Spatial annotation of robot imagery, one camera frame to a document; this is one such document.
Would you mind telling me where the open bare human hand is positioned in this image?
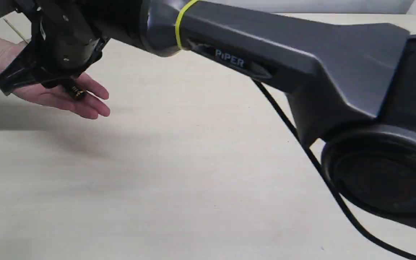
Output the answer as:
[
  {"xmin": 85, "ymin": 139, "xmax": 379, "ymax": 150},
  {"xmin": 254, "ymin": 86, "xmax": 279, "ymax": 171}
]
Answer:
[{"xmin": 0, "ymin": 38, "xmax": 111, "ymax": 120}]

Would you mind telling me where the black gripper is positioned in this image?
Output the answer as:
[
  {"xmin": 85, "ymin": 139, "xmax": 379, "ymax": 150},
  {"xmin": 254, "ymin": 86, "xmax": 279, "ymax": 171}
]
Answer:
[{"xmin": 0, "ymin": 0, "xmax": 109, "ymax": 95}]

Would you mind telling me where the black and gold screwdriver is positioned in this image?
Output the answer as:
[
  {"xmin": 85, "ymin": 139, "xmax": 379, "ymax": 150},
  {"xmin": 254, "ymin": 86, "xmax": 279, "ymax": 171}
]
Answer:
[{"xmin": 3, "ymin": 18, "xmax": 87, "ymax": 101}]

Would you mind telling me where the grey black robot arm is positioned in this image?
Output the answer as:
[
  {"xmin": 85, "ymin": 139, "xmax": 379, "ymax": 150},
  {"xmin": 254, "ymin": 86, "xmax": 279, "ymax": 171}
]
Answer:
[{"xmin": 0, "ymin": 0, "xmax": 416, "ymax": 229}]

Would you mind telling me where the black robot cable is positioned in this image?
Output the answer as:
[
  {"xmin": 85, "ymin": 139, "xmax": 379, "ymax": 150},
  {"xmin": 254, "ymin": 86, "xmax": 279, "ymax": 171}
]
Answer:
[{"xmin": 252, "ymin": 79, "xmax": 416, "ymax": 260}]

